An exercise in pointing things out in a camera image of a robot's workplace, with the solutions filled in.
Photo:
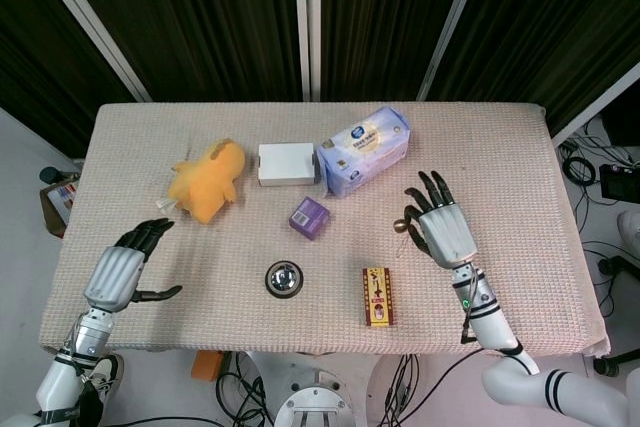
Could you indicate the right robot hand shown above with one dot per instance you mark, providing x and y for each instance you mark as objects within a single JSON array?
[{"x": 447, "y": 234}]

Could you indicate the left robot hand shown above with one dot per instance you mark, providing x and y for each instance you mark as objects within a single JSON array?
[{"x": 112, "y": 272}]

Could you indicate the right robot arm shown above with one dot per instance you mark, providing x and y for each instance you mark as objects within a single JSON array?
[{"x": 500, "y": 332}]

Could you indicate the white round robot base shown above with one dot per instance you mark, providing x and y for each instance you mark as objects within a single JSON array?
[{"x": 315, "y": 399}]

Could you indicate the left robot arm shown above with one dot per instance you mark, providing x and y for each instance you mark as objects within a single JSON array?
[{"x": 55, "y": 382}]

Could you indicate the brown cardboard box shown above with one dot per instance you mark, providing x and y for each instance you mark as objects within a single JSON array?
[{"x": 57, "y": 207}]

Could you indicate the red yellow flat box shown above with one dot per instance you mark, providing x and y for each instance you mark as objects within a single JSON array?
[{"x": 378, "y": 297}]

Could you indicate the black white sneaker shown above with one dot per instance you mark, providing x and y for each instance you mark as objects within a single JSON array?
[{"x": 107, "y": 372}]

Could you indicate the dark round object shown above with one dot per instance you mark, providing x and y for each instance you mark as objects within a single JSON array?
[{"x": 48, "y": 174}]

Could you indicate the blue tissue pack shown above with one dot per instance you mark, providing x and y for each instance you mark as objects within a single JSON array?
[{"x": 365, "y": 147}]

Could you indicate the orange box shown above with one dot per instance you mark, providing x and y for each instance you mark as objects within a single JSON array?
[{"x": 206, "y": 366}]

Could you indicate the orange plush toy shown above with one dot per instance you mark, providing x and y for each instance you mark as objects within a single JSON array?
[{"x": 210, "y": 182}]

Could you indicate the pink waffle tablecloth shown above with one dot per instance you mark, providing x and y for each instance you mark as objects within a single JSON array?
[{"x": 240, "y": 317}]

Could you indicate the small purple box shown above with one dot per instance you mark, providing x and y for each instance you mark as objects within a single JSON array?
[{"x": 310, "y": 217}]

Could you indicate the black device red light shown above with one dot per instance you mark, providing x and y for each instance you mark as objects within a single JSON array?
[{"x": 615, "y": 184}]

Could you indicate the white cardboard box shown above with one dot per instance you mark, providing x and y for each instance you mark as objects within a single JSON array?
[{"x": 285, "y": 162}]

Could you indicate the white rounded machine part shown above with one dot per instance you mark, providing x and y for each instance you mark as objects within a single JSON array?
[{"x": 631, "y": 227}]

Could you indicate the black wheeled stand base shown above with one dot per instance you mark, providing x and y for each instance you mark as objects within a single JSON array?
[{"x": 607, "y": 366}]

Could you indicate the dark curtain panel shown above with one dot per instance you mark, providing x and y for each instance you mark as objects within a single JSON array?
[
  {"x": 550, "y": 22},
  {"x": 375, "y": 22},
  {"x": 40, "y": 47},
  {"x": 200, "y": 22}
]

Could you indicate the white partition frame post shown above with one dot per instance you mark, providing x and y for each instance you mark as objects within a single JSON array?
[
  {"x": 452, "y": 22},
  {"x": 595, "y": 108},
  {"x": 84, "y": 12},
  {"x": 300, "y": 22}
]

